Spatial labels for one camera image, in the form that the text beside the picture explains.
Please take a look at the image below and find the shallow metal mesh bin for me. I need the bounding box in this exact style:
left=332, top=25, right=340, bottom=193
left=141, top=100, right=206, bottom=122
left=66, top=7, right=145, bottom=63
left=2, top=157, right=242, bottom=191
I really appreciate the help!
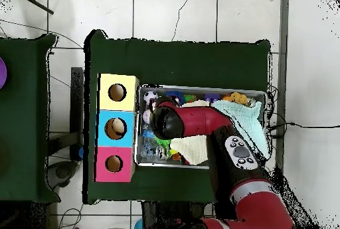
left=135, top=84, right=268, bottom=170

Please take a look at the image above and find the wooden box with three holes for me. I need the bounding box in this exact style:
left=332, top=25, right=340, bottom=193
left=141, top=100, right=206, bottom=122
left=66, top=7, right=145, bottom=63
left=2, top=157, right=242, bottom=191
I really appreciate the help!
left=92, top=73, right=140, bottom=183

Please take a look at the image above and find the blue spiky ball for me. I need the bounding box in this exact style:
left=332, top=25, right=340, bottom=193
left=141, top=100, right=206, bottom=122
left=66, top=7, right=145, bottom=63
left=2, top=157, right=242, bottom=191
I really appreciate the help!
left=165, top=90, right=185, bottom=105

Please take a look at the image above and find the small soccer ball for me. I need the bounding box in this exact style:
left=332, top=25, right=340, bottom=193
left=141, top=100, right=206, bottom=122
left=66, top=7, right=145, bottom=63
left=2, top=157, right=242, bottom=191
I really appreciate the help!
left=143, top=90, right=159, bottom=105

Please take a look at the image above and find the crumpled clear plastic bottle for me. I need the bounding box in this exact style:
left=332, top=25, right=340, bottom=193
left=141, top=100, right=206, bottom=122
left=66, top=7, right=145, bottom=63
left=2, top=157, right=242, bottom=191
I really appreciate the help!
left=140, top=123, right=171, bottom=161

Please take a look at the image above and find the cream waffle cloth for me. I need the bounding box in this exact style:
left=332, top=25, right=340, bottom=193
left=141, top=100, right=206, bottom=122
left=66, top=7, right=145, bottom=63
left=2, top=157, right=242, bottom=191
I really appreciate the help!
left=169, top=100, right=211, bottom=166

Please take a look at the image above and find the dark green table cloth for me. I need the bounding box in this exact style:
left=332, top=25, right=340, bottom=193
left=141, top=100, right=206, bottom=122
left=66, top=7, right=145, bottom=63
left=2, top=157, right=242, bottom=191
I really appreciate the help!
left=83, top=29, right=272, bottom=205
left=0, top=33, right=60, bottom=204

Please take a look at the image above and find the orange plush toy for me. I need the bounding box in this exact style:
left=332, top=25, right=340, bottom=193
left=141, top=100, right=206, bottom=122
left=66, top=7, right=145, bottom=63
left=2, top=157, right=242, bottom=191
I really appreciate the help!
left=222, top=92, right=249, bottom=106

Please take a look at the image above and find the light blue waffle cloth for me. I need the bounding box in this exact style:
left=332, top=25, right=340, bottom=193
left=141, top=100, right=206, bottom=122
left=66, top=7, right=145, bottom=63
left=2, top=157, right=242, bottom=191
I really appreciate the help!
left=212, top=99, right=270, bottom=161

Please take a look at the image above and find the grey round base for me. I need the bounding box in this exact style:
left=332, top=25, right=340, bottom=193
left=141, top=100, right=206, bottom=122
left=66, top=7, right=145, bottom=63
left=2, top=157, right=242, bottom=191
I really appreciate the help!
left=46, top=159, right=78, bottom=190

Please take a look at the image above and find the dark rod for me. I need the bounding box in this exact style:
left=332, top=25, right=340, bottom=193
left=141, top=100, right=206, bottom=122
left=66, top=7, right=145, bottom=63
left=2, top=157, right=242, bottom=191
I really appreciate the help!
left=15, top=0, right=54, bottom=15

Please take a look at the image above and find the purple round disc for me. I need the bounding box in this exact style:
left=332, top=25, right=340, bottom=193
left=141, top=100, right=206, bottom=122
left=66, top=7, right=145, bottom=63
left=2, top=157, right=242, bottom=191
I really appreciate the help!
left=0, top=56, right=8, bottom=90

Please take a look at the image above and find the black post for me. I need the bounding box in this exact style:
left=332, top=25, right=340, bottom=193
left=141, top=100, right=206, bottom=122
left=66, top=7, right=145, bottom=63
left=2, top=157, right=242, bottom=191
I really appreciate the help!
left=70, top=66, right=85, bottom=161

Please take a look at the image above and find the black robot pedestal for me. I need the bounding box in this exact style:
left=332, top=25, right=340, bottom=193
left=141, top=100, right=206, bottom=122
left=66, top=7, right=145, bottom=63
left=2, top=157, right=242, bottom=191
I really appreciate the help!
left=141, top=200, right=213, bottom=229

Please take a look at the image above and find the black floor cable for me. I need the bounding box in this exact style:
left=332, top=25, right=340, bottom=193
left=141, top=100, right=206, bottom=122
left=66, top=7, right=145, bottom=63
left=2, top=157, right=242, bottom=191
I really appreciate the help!
left=268, top=121, right=340, bottom=138

